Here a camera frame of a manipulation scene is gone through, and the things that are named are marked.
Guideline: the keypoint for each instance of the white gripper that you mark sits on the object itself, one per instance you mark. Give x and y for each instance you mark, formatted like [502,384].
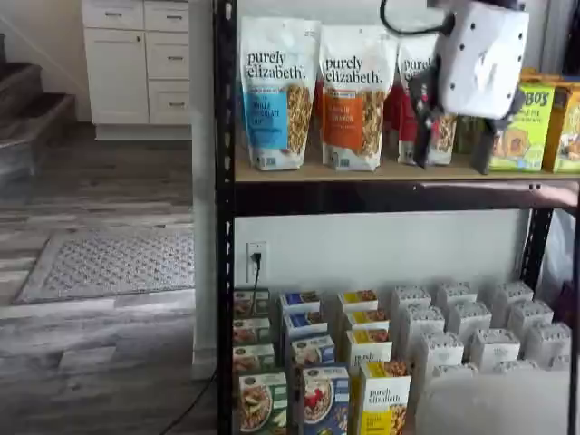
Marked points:
[480,59]

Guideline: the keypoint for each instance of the dark wooden stairs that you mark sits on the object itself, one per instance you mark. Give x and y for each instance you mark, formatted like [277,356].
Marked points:
[27,90]

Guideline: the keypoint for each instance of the purple box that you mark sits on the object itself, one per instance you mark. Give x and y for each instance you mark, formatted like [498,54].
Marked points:
[572,301]

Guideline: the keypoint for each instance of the white kitchen cabinet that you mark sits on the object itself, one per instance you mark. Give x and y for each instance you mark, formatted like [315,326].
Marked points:
[118,77]

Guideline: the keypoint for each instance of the white plastic bag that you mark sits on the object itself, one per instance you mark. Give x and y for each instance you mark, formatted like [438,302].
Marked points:
[564,249]

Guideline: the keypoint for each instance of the white wall outlet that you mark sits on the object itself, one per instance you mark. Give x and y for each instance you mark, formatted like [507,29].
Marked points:
[251,273]

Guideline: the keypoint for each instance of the granola bag red label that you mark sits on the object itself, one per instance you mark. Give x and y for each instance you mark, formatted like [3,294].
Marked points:
[391,113]
[404,122]

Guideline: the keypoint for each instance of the blue flax oatmeal box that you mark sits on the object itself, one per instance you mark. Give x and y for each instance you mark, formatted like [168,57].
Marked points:
[326,399]
[312,351]
[300,301]
[304,322]

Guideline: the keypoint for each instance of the yellow Bobo's box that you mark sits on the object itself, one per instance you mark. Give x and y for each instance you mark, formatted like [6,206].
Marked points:
[564,136]

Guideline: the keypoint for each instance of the yellow purely elizabeth box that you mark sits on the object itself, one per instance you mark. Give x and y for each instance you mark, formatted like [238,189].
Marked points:
[368,346]
[358,299]
[366,319]
[385,399]

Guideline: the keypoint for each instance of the green Bobo's apple pie box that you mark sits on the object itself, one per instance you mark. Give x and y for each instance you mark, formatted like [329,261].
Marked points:
[521,145]

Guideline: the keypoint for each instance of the granola bag orange label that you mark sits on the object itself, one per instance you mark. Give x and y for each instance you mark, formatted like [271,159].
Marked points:
[358,59]
[319,109]

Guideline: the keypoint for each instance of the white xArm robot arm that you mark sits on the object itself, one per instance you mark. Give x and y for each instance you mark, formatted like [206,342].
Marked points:
[498,408]

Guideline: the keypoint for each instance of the granola bag blue label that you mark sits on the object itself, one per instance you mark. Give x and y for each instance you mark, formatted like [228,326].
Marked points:
[272,68]

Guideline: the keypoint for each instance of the white organic pantry box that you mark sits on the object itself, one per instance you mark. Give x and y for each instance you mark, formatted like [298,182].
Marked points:
[410,296]
[457,292]
[514,365]
[561,362]
[471,315]
[494,346]
[512,292]
[421,317]
[439,349]
[530,312]
[453,371]
[548,340]

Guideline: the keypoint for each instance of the clear plastic storage bin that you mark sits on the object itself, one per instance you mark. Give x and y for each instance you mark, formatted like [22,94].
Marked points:
[18,167]

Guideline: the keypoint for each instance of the grey patterned rug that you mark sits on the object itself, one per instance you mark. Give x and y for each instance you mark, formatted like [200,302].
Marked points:
[113,267]

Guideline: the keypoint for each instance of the black metal shelf rack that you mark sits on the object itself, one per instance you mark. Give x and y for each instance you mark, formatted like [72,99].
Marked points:
[225,226]

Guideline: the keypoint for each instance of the green apple cinnamon oatmeal box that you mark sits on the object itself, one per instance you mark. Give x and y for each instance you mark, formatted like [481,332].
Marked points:
[250,331]
[263,403]
[250,302]
[254,358]

